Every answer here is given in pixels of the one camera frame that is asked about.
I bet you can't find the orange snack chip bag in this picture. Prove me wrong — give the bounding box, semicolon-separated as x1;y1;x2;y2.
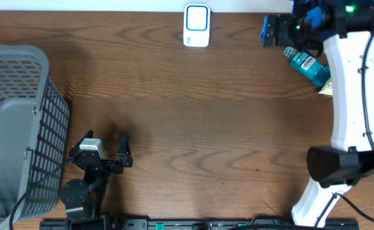
318;79;333;97

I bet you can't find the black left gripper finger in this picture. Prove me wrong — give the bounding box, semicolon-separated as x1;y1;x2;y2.
68;130;93;158
117;132;133;167

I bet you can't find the white barcode scanner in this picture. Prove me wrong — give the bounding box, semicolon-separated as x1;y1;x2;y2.
183;3;211;47

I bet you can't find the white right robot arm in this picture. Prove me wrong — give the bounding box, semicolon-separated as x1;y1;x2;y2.
260;0;374;229

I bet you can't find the grey plastic shopping basket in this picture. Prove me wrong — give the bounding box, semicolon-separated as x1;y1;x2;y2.
0;45;70;229

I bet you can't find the blue water bottle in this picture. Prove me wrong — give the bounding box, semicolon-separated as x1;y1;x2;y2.
283;47;330;88

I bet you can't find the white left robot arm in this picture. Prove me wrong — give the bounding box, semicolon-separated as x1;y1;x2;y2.
60;130;133;229

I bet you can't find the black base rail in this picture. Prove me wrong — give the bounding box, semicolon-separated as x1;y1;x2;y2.
40;218;360;230

